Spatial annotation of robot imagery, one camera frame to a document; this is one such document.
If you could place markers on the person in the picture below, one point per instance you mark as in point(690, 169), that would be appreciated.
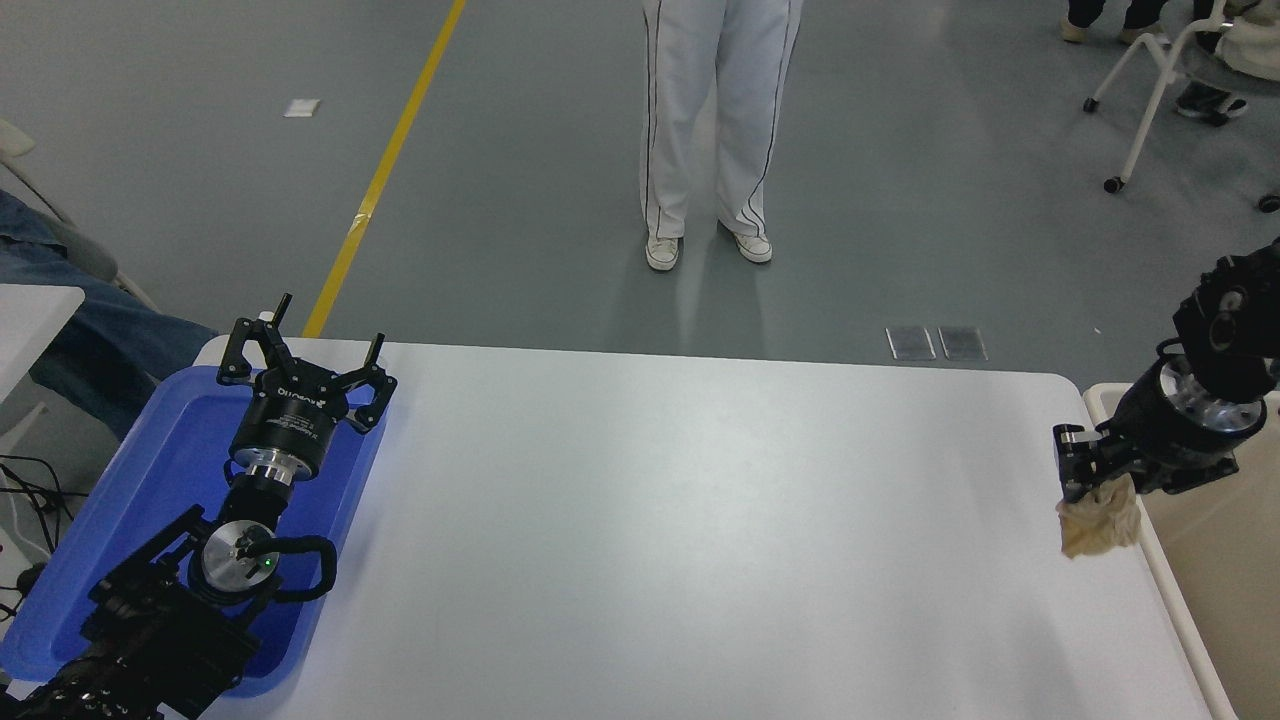
point(680, 120)
point(1250, 40)
point(1085, 15)
point(90, 330)

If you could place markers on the blue plastic tray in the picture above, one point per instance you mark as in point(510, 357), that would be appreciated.
point(150, 480)

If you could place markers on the small white side table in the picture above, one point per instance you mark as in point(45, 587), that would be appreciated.
point(30, 320)

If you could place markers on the large pale bin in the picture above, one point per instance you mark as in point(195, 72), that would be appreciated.
point(1220, 580)

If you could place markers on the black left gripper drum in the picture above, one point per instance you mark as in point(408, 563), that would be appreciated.
point(285, 420)

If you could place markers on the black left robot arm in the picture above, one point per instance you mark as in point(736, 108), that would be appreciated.
point(150, 610)

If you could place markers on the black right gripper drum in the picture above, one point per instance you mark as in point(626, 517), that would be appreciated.
point(1155, 440)

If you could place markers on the white wheeled chair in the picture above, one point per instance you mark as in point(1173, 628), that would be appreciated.
point(1160, 90)

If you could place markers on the white paper scrap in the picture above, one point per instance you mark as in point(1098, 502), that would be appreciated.
point(303, 106)

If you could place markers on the pale chair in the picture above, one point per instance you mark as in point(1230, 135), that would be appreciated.
point(70, 245)

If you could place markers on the tan paper ball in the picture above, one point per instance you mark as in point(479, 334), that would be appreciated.
point(1100, 525)

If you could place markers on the clear floor plate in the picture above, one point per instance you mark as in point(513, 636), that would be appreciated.
point(963, 343)
point(911, 343)

